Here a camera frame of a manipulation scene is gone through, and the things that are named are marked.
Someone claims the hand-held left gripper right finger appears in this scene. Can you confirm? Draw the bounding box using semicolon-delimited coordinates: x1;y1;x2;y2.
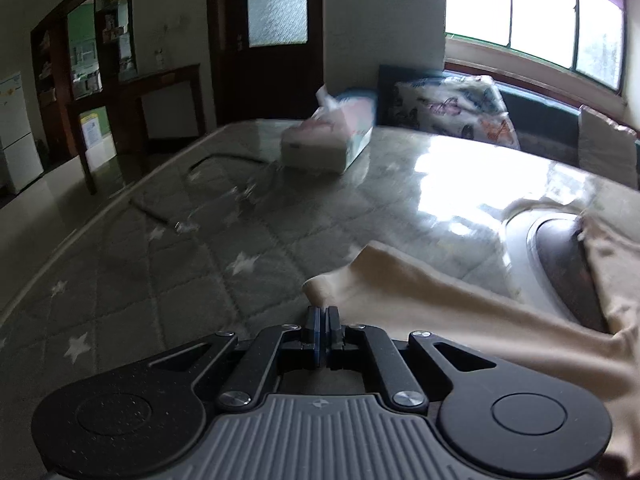
325;306;496;406

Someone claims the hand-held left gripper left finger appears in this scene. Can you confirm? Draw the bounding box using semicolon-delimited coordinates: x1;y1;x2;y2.
150;306;321;408

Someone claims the beige shirt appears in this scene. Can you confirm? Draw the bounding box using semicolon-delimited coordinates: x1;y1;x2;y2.
302;197;640;480

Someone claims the tissue box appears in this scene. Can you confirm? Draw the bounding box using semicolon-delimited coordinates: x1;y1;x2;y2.
280;85;378;176

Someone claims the butterfly print pillow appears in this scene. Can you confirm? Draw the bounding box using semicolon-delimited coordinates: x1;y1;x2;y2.
392;75;521;151

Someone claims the dark wooden glass door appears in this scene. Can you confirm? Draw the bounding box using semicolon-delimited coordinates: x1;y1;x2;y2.
207;0;326;121

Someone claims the dark wooden console table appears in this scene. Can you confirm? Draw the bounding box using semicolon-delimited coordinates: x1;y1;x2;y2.
65;64;207;196

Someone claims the dark teal sofa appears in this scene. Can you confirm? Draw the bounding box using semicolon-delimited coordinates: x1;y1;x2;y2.
377;64;640;188

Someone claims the plain beige pillow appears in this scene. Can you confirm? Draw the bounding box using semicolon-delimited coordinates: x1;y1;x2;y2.
577;105;640;188

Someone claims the white refrigerator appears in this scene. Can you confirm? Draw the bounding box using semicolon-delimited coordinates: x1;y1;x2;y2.
0;71;45;195

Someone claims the dark wooden shelf cabinet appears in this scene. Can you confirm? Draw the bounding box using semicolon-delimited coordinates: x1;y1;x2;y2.
30;0;137;161

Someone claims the window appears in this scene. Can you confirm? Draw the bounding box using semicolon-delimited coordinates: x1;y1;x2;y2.
445;0;628;96

